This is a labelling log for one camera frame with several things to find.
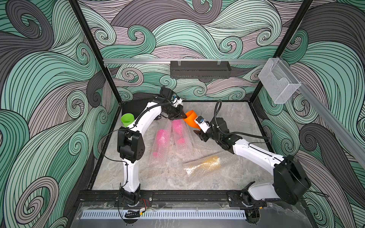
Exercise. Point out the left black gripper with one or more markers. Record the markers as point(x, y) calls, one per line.
point(179, 112)

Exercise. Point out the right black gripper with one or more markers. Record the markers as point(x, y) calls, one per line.
point(202, 135)

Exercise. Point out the orange plastic wine glass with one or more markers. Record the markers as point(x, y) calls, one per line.
point(190, 119)

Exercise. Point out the green plastic wine glass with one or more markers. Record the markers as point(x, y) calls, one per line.
point(127, 119)

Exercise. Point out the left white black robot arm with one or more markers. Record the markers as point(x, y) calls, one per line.
point(130, 139)

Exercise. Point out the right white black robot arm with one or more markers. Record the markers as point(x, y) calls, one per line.
point(290, 181)

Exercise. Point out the magenta wine glass middle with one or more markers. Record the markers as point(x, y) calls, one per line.
point(178, 130)

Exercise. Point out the pink wine glass left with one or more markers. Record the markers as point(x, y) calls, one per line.
point(161, 142)

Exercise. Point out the bubble wrap of magenta glass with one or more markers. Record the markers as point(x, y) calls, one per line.
point(188, 146)

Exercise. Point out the yellow wine glass wrapped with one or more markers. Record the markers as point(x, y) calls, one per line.
point(205, 164)

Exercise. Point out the bubble wrap of yellow glass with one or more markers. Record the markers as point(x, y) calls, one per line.
point(226, 159)

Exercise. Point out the bubble wrap of pink glass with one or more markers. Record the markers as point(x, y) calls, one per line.
point(167, 125)

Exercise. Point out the black hard case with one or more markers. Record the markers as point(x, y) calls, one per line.
point(134, 107)

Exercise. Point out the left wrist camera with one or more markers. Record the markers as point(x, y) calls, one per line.
point(176, 101)

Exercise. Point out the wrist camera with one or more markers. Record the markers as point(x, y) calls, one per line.
point(204, 126)
point(176, 101)

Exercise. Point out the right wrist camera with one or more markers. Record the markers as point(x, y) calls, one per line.
point(204, 126)

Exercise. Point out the black perforated wall tray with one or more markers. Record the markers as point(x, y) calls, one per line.
point(200, 69)

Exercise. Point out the clear plastic wall bin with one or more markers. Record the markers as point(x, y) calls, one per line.
point(279, 80)

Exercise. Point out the white slotted cable duct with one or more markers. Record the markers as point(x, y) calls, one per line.
point(167, 214)

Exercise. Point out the aluminium back wall rail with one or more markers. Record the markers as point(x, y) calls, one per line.
point(167, 61)

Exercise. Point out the aluminium wall rail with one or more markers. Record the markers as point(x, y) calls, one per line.
point(167, 61)
point(337, 92)

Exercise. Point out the black front mounting rail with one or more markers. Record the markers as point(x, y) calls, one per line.
point(236, 198)

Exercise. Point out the aluminium right wall rail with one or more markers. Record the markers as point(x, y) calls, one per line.
point(337, 92)

